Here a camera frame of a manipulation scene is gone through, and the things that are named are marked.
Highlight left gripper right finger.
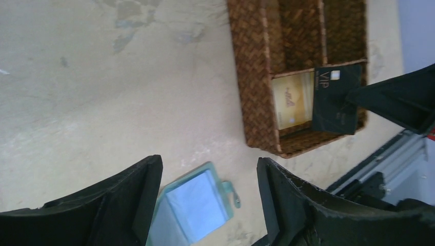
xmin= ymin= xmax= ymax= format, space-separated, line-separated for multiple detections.
xmin=257 ymin=157 xmax=434 ymax=245

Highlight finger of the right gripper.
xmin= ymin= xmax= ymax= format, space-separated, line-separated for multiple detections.
xmin=346 ymin=64 xmax=434 ymax=134

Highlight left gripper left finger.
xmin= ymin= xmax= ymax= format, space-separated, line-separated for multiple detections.
xmin=1 ymin=155 xmax=163 ymax=245

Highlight black VIP card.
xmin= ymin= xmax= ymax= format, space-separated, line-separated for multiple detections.
xmin=311 ymin=64 xmax=362 ymax=135

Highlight gold credit card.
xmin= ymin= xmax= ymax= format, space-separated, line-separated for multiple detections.
xmin=272 ymin=72 xmax=314 ymax=130

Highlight brown woven basket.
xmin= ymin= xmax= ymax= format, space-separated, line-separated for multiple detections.
xmin=227 ymin=1 xmax=368 ymax=158

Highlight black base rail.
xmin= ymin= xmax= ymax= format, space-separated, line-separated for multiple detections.
xmin=326 ymin=130 xmax=412 ymax=204

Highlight aluminium frame rail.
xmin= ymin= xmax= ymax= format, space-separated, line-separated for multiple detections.
xmin=331 ymin=130 xmax=429 ymax=204

